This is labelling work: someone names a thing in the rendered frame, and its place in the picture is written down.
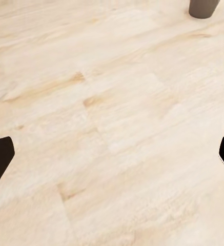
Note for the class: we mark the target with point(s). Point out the trash can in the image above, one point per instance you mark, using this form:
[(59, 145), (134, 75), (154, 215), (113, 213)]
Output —
[(202, 9)]

